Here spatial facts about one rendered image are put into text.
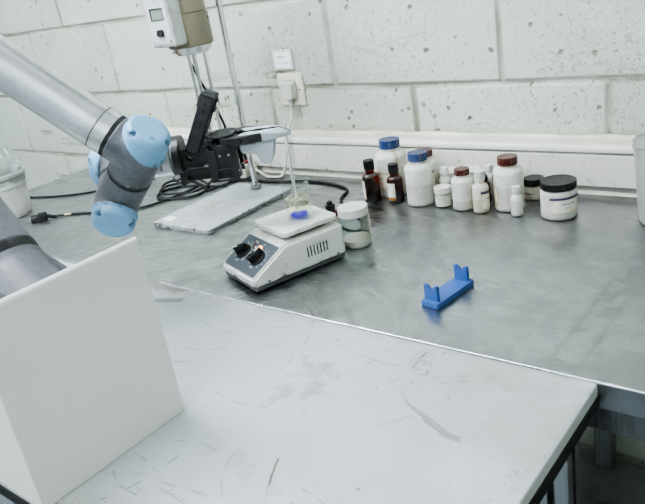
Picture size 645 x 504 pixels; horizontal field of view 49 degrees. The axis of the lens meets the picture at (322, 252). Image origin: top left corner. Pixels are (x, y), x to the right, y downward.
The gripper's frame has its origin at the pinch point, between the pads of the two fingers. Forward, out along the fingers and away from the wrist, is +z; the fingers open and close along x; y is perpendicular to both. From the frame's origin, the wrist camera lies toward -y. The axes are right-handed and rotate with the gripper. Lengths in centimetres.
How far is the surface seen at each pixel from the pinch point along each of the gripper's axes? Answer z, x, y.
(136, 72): -55, -103, -3
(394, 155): 20.1, -30.4, 15.9
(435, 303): 21.8, 25.9, 24.8
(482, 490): 22, 66, 26
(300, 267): -0.4, 6.6, 24.2
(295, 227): -0.3, 4.6, 17.1
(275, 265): -4.3, 9.4, 22.0
